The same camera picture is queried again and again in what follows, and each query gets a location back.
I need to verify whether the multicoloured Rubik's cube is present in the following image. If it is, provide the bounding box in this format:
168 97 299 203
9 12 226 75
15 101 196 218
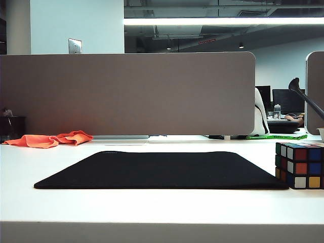
275 142 324 190

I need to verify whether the black mouse pad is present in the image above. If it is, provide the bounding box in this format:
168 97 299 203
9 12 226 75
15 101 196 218
33 151 290 190

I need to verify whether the wide brown desk divider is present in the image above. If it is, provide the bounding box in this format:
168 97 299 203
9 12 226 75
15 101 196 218
0 51 256 136

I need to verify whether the black computer monitor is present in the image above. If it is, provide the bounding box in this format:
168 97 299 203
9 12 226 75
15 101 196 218
272 89 306 114
255 86 271 106

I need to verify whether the long linear ceiling light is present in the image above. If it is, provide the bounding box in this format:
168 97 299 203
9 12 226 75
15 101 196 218
124 17 324 26

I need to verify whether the black padded case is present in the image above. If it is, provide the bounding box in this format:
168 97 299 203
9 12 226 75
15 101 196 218
267 120 300 134

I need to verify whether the orange cloth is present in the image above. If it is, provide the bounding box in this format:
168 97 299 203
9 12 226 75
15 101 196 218
3 130 94 149

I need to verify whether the seated person in background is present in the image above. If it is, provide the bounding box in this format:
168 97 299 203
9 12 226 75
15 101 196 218
285 113 306 127

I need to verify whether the black pen holder cup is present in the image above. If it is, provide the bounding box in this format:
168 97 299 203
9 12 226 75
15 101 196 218
0 115 27 143

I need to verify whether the white bag with black strap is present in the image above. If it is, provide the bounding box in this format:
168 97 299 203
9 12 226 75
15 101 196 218
254 87 270 136

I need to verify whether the metal wall switch plate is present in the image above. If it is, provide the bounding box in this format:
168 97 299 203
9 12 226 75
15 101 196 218
68 37 83 54

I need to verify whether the brown divider with white frame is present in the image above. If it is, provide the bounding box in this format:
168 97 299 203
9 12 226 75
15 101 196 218
305 51 324 136

